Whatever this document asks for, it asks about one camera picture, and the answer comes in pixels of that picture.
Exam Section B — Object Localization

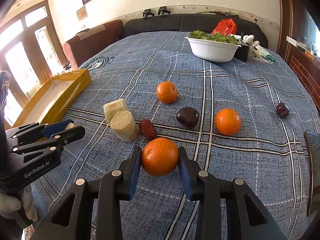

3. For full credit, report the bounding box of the orange mandarin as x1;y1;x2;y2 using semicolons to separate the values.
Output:
156;81;178;103
142;138;179;177
215;108;241;136

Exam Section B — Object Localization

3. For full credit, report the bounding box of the red jujube date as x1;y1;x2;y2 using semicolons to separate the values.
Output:
139;119;157;141

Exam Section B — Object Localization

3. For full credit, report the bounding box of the dark plum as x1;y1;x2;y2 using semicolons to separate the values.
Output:
176;107;200;129
276;102;290;119

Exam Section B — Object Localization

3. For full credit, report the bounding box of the white gloved left hand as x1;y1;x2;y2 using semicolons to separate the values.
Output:
1;185;38;222

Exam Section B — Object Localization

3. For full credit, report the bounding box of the yellow cardboard tray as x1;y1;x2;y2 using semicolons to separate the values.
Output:
13;69;91;127

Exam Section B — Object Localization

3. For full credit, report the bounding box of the wooden glass door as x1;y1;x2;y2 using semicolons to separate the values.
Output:
1;1;67;127

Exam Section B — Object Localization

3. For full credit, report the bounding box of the maroon armchair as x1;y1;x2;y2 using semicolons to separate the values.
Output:
62;20;123;70

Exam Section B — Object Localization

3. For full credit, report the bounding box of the blue plaid tablecloth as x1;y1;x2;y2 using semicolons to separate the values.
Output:
32;31;319;239

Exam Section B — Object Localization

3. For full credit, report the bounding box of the black smartphone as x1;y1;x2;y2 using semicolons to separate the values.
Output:
304;130;320;216

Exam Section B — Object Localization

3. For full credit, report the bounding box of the black gripper on sofa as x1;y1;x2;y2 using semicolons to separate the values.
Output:
143;9;155;20
158;6;171;17

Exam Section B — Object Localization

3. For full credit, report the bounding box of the black cup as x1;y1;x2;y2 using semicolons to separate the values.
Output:
234;45;250;62

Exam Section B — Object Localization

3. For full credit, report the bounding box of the white bowl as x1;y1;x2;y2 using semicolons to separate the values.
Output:
186;37;241;63

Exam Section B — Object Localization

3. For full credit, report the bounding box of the white glove on table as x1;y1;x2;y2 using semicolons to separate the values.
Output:
242;35;276;62

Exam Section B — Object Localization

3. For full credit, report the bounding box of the wooden cabinet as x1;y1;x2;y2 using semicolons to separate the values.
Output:
277;0;319;109

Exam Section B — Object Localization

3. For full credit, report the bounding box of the green lettuce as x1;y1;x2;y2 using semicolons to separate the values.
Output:
189;30;238;45

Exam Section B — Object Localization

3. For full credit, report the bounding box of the red plastic bag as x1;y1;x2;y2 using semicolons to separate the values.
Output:
211;18;237;36

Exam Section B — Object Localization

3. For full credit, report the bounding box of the black sofa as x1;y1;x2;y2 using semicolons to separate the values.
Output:
121;14;269;48

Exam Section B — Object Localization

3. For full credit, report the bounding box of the small wall plaque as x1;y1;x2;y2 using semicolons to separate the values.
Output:
76;5;88;21

